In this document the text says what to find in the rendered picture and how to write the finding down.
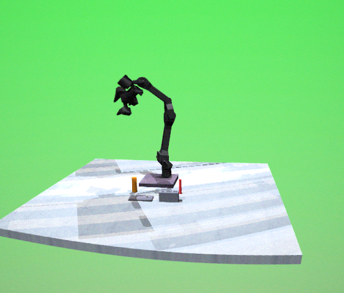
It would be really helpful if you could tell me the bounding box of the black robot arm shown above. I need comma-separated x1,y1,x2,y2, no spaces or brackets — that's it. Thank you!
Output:
118,75,176,178

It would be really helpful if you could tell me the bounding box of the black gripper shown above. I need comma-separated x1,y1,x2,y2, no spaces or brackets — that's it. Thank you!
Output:
113,87,135,116

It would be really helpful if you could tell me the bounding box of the orange cylinder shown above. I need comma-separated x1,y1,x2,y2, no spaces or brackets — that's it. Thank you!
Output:
131,176,138,193

